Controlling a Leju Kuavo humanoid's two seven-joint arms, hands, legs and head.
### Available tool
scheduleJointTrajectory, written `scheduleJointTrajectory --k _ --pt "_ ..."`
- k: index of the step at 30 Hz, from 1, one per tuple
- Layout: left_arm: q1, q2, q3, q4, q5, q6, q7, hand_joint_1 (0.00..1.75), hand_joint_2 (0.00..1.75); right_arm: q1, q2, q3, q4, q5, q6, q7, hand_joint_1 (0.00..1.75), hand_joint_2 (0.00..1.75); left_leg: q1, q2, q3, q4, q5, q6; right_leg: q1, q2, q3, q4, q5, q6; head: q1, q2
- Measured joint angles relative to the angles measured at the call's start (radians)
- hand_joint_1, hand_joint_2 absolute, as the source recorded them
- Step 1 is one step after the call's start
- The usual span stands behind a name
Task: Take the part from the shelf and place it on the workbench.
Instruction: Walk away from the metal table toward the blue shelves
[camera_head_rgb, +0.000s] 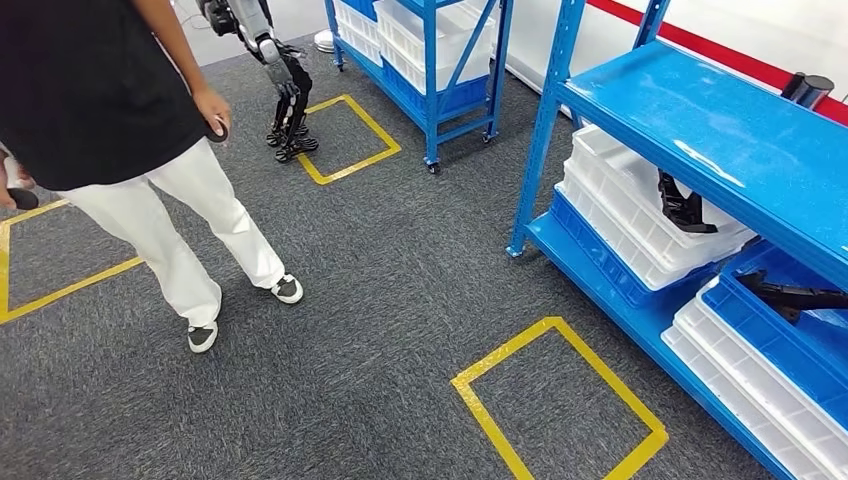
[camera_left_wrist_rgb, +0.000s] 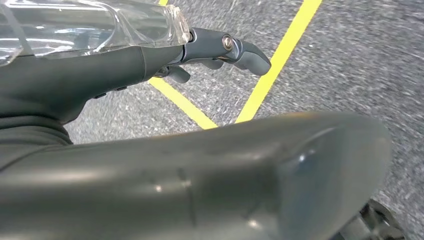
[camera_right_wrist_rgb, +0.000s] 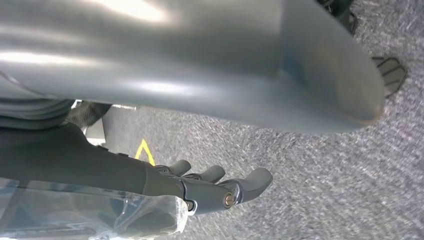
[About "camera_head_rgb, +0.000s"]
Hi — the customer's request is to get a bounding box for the person's left hand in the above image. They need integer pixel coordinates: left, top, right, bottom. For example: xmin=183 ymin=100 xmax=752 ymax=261
xmin=192 ymin=87 xmax=233 ymax=137

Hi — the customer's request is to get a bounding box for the person's right hand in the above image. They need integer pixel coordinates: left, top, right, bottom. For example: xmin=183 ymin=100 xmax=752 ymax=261
xmin=0 ymin=155 xmax=38 ymax=212

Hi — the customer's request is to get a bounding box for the blue wheeled shelf cart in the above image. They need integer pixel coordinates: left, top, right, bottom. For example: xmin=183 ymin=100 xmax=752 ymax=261
xmin=323 ymin=0 xmax=517 ymax=176

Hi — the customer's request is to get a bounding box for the black part in crate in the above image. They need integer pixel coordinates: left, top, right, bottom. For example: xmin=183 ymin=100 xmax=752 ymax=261
xmin=655 ymin=168 xmax=720 ymax=235
xmin=735 ymin=268 xmax=848 ymax=326

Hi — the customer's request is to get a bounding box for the blue steel shelf rack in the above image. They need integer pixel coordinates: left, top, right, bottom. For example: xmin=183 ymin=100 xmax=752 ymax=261
xmin=506 ymin=0 xmax=848 ymax=480

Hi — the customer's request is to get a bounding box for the standing black humanoid robot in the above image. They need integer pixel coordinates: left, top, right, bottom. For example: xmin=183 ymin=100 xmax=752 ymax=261
xmin=195 ymin=0 xmax=321 ymax=164

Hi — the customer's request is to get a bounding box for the person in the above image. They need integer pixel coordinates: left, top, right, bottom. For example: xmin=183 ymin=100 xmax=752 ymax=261
xmin=0 ymin=0 xmax=306 ymax=356

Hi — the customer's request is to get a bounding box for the yellow floor tape marking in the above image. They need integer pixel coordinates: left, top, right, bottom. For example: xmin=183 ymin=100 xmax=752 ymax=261
xmin=450 ymin=316 xmax=670 ymax=480
xmin=0 ymin=198 xmax=145 ymax=326
xmin=294 ymin=93 xmax=403 ymax=187

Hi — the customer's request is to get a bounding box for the small white cart crate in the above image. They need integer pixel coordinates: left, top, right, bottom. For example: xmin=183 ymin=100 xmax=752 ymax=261
xmin=333 ymin=0 xmax=384 ymax=68

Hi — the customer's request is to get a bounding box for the large white cart crate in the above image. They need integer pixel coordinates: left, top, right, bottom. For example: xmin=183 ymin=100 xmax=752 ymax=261
xmin=374 ymin=0 xmax=497 ymax=95

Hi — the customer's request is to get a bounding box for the blue cart crate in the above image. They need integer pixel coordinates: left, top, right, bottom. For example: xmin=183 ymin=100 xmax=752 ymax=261
xmin=380 ymin=58 xmax=493 ymax=115

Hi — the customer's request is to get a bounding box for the red barrier belt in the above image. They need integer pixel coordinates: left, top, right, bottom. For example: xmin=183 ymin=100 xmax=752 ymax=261
xmin=586 ymin=0 xmax=848 ymax=127

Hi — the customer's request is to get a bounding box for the white car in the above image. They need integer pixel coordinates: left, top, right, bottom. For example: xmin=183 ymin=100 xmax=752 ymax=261
xmin=457 ymin=0 xmax=848 ymax=127

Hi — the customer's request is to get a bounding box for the black barrier post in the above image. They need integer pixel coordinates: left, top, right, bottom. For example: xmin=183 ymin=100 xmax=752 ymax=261
xmin=780 ymin=71 xmax=837 ymax=111

